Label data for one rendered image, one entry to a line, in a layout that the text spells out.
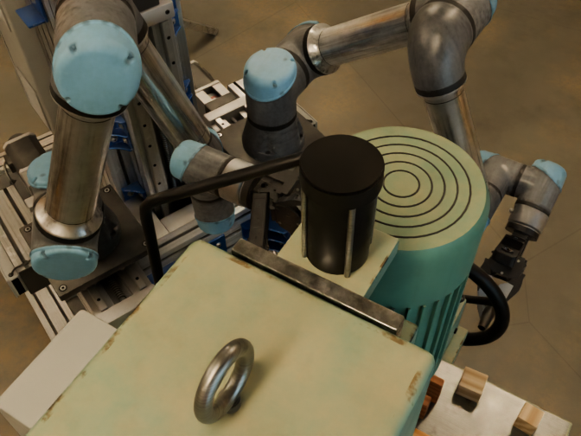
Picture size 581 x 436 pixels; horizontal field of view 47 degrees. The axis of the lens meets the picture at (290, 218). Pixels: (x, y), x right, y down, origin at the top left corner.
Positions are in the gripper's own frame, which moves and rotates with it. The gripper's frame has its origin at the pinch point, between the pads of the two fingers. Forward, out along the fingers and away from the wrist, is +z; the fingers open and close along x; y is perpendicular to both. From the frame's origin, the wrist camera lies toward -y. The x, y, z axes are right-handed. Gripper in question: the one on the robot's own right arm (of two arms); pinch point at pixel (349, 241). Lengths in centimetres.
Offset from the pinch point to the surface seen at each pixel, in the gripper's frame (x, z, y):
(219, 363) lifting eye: -52, 13, -41
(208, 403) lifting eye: -51, 14, -43
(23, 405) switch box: -42, -2, -48
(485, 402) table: 20.8, 28.2, -6.1
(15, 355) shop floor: 106, -109, -29
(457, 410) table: 20.3, 24.7, -9.6
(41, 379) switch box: -42, -2, -46
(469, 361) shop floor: 116, 19, 43
